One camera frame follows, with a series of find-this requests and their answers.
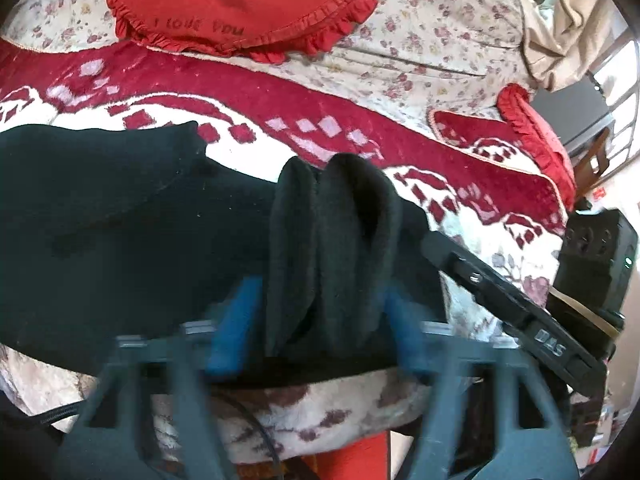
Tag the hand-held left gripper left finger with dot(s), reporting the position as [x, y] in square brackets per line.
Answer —
[235, 325]

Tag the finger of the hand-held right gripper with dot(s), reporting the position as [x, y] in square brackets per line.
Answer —
[475, 275]

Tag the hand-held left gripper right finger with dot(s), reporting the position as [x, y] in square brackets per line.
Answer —
[407, 340]

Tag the black pants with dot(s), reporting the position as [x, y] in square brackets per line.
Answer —
[125, 235]

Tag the dark grey panel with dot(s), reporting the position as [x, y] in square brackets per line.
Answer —
[575, 115]

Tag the window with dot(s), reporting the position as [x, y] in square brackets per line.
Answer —
[620, 110]

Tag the red and white plush blanket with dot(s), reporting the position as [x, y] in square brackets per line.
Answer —
[350, 110]

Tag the beige cloth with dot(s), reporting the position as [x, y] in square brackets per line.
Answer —
[565, 35]

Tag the floral sofa cover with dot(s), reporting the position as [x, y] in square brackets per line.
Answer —
[440, 25]

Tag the red heart-shaped ruffled pillow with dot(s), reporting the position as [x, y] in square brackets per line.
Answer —
[240, 0]

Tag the wooden chair frame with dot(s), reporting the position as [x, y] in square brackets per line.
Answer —
[595, 160]

